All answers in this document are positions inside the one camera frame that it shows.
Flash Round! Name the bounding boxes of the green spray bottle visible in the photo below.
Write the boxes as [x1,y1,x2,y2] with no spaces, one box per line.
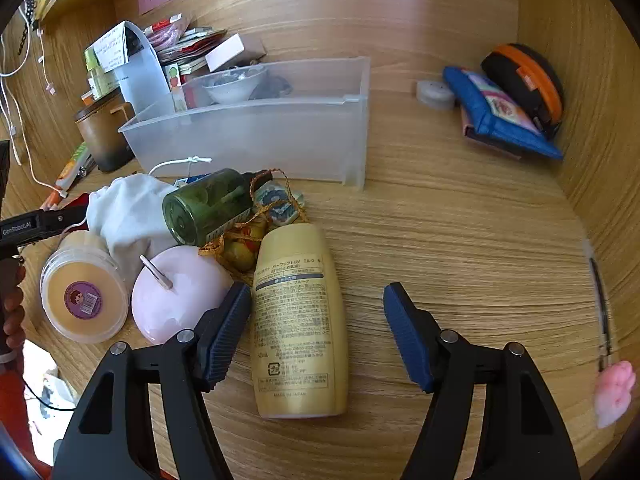
[86,55,121,99]

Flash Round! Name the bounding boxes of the pink paw pen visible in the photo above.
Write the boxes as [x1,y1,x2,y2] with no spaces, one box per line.
[582,240,637,429]

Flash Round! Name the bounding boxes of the black and orange case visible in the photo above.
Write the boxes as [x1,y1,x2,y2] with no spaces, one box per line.
[481,43,566,138]

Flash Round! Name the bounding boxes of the brown mug with lid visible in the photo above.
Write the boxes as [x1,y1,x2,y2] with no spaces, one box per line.
[74,92,136,173]

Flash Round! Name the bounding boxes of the white cardboard box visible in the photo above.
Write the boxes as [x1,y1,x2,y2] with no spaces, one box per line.
[205,33,267,73]

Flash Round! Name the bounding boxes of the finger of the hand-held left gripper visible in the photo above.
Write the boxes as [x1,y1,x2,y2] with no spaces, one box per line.
[39,207,88,240]

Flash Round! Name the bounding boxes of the orange and green tube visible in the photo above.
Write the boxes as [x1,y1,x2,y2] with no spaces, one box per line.
[54,142,93,191]

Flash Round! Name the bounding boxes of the person's red clothing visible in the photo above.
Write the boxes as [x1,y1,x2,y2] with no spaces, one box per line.
[0,355,53,480]

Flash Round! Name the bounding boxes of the white file holder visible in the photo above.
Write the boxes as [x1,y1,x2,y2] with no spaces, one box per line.
[114,21,173,111]

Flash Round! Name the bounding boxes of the white charging cable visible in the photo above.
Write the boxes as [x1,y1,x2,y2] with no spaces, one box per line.
[0,35,68,201]

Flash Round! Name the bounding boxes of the blue patterned packet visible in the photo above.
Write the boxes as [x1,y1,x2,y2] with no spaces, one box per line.
[252,183,301,226]

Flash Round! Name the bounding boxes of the pink round container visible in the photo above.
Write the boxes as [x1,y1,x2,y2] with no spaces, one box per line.
[131,245,236,346]

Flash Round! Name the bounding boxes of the white bowl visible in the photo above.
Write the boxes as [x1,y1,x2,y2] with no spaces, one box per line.
[202,66,268,106]

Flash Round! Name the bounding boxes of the white tape roll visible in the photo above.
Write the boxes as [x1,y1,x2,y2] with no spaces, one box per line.
[416,79,456,111]

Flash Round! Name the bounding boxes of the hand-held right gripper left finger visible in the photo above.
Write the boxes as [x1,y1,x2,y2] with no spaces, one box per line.
[50,281,253,480]

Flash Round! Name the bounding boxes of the clear plastic storage bin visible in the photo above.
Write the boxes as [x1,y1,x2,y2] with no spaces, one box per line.
[117,56,372,191]

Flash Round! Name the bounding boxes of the white drawstring pouch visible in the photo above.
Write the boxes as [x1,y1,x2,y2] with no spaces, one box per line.
[86,156,213,281]

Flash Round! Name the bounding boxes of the person's left hand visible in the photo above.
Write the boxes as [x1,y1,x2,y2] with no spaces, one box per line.
[0,261,27,357]

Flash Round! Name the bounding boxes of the small yellow figure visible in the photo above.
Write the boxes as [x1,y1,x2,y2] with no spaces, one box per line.
[222,222,263,272]

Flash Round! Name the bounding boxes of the green glass bottle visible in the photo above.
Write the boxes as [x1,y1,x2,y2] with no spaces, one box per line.
[162,167,273,247]

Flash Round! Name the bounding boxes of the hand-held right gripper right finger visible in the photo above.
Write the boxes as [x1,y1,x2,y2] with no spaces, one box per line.
[382,281,583,480]

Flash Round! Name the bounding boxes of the blue zip pouch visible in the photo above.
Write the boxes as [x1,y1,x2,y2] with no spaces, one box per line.
[442,66,564,161]

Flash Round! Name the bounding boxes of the white printed paper sheet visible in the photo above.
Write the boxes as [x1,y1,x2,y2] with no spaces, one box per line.
[84,21,132,73]

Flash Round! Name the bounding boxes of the pile of red packets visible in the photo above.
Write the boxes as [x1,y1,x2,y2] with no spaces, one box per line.
[145,12,228,73]

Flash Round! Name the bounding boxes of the pink cable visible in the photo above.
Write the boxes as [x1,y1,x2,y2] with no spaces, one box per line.
[37,30,56,96]

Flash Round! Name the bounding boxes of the fruit printed carton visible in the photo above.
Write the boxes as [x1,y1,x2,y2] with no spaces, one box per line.
[162,62,188,111]

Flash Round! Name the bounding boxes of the beige round lidded tub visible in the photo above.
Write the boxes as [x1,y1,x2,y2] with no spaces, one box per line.
[40,230,130,344]

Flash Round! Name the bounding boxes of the wooden desktop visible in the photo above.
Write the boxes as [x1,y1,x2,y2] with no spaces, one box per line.
[15,22,631,480]

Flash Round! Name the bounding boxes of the yellow sunscreen bottle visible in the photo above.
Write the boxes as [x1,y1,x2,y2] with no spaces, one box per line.
[250,223,349,420]

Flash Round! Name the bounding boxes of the small green candy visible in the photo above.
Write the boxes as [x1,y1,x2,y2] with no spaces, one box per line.
[199,169,311,273]

